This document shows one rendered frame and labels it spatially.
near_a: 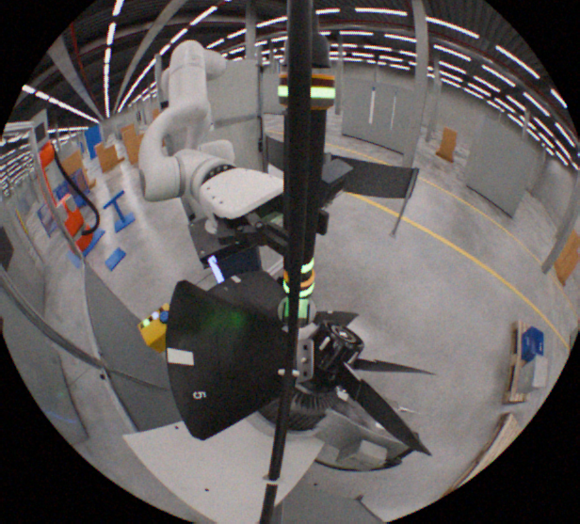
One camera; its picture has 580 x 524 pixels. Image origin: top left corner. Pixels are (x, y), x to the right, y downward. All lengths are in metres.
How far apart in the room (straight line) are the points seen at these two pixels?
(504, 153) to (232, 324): 6.39
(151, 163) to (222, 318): 0.26
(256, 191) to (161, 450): 0.46
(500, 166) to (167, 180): 6.43
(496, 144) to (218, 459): 6.49
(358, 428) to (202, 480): 0.36
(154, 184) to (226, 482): 0.53
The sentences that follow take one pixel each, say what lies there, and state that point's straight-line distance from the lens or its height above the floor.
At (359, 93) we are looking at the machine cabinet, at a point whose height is 1.54.
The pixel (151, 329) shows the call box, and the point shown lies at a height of 1.07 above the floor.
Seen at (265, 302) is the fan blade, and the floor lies 1.18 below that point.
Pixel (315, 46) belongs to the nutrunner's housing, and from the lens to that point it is 0.16.
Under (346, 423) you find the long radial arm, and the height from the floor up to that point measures 1.13.
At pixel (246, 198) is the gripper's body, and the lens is 0.24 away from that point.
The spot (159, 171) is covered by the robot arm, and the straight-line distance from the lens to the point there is 0.34.
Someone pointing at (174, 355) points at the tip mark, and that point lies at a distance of 0.25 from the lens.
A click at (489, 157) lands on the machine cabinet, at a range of 6.27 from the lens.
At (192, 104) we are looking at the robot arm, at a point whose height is 1.64.
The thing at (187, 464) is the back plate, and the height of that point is 1.30.
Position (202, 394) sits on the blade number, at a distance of 0.26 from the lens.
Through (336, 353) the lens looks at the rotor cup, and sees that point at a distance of 0.42.
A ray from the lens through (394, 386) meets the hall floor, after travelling 1.86.
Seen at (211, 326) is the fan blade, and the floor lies 1.41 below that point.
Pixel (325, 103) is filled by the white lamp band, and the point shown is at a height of 1.64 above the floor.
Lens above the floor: 1.65
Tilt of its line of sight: 43 degrees down
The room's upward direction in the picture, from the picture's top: straight up
